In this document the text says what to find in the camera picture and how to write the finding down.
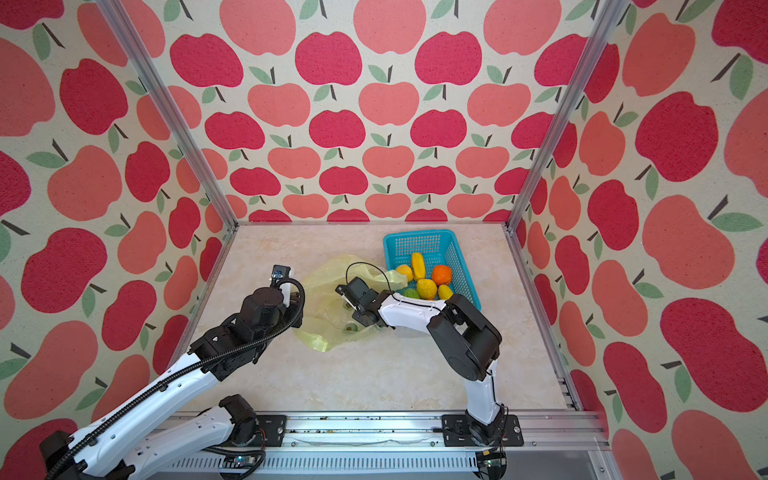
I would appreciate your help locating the orange toy fruit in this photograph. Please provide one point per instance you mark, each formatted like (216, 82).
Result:
(406, 271)

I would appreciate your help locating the yellow translucent plastic bag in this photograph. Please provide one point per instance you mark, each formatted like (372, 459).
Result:
(327, 318)

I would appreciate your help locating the yellow toy lemon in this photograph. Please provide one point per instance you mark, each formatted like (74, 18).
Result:
(444, 292)

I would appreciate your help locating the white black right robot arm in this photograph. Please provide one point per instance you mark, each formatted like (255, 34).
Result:
(468, 341)

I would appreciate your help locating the red-orange toy persimmon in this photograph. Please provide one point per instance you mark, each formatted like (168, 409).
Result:
(442, 275)

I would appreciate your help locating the teal plastic mesh basket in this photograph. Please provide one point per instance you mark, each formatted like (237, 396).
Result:
(438, 247)

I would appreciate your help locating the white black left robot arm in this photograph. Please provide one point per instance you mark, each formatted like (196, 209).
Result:
(122, 444)

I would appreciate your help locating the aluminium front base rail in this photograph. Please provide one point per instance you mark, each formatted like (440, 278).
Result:
(544, 445)

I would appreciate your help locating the aluminium right rear corner post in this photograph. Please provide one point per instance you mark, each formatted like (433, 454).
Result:
(604, 26)

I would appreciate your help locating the green toy fruit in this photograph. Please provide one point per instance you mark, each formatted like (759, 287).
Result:
(410, 293)

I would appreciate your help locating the aluminium left rear corner post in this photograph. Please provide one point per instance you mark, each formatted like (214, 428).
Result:
(130, 40)

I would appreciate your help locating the aluminium corner post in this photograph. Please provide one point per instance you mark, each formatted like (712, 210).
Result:
(130, 40)
(604, 26)

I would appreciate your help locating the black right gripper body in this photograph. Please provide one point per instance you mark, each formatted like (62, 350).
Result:
(375, 296)

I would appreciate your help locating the yellow toy bell pepper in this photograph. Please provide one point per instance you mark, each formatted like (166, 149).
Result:
(427, 289)

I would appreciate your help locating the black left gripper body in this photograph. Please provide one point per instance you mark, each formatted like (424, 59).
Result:
(286, 313)

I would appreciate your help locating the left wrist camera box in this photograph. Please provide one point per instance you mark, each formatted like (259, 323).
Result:
(278, 274)

